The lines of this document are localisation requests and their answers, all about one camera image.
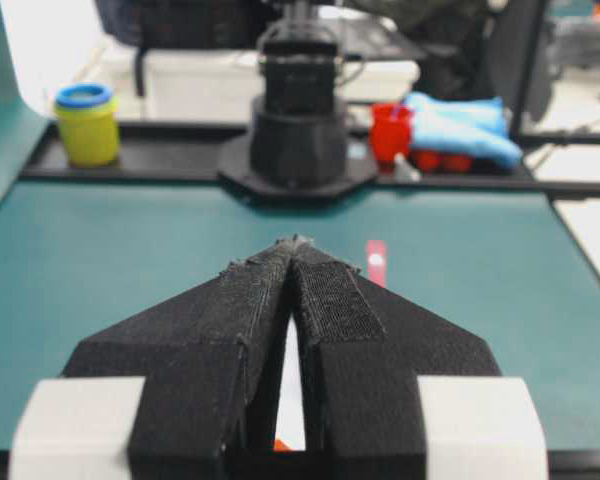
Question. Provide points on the red plastic cup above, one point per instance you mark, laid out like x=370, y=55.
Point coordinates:
x=390, y=133

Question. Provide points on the yellow jar with blue lid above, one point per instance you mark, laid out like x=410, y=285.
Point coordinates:
x=85, y=118

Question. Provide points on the blue cloth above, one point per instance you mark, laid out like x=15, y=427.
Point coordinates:
x=476, y=128

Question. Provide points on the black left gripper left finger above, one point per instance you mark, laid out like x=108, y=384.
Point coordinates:
x=211, y=358

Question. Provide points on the red tape marker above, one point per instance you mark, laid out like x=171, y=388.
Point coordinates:
x=377, y=260

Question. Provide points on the red block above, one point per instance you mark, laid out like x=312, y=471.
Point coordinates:
x=280, y=446

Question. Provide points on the red round objects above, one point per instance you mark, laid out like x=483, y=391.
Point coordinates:
x=429, y=161

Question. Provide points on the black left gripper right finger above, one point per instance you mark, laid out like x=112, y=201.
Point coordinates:
x=362, y=348

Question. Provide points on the white bowl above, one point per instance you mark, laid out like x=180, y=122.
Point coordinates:
x=290, y=416

